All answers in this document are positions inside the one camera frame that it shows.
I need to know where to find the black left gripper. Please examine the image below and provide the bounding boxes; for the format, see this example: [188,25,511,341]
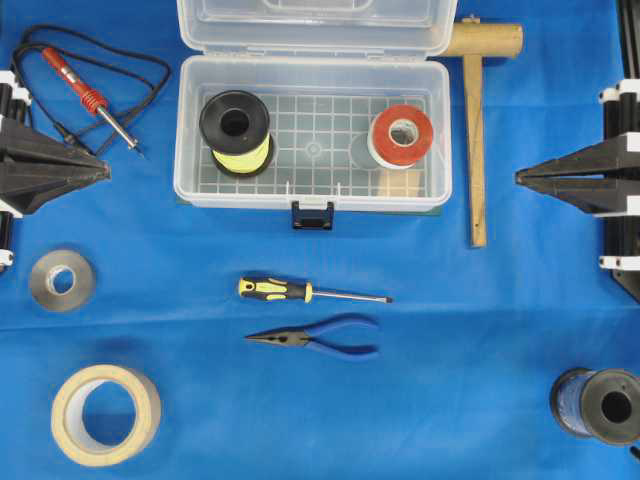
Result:
[0,70,112,275]

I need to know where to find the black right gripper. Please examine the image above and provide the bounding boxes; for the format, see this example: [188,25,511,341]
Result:
[515,80,639,271]

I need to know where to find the dark blue box latch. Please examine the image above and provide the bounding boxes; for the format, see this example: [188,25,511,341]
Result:
[291,201,334,231]

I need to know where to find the clear plastic tool box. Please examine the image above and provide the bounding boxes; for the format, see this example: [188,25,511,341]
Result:
[174,55,453,214]

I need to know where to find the clear tool box lid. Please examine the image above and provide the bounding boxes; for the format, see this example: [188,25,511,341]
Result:
[177,1,457,59]

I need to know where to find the red soldering iron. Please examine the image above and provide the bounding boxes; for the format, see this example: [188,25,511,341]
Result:
[42,47,142,154]

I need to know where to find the grey tape roll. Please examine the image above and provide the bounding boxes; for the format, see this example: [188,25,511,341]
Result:
[29,249,96,313]

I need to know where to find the wooden mallet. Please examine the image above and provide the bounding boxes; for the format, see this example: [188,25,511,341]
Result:
[442,17,524,248]

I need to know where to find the blue table cloth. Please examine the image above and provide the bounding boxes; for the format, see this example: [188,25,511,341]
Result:
[1,1,639,479]

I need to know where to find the red tape roll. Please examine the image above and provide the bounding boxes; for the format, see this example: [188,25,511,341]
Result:
[367,104,434,170]

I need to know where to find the beige masking tape roll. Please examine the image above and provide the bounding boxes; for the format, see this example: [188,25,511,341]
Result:
[50,364,162,468]

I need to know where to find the yellow black screwdriver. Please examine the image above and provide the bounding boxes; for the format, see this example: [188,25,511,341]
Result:
[237,277,393,304]

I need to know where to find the blue needle nose pliers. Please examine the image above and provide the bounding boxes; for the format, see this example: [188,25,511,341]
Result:
[244,314,379,361]

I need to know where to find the black soldering iron cable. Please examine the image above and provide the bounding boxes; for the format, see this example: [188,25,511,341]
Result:
[10,23,173,156]

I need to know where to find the black aluminium frame rail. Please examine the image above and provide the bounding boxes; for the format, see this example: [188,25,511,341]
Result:
[616,0,640,79]

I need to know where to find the yellow wire spool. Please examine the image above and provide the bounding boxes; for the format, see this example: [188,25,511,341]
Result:
[199,90,274,178]

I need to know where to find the blue wire spool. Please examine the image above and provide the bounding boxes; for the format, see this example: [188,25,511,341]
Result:
[549,368,639,446]

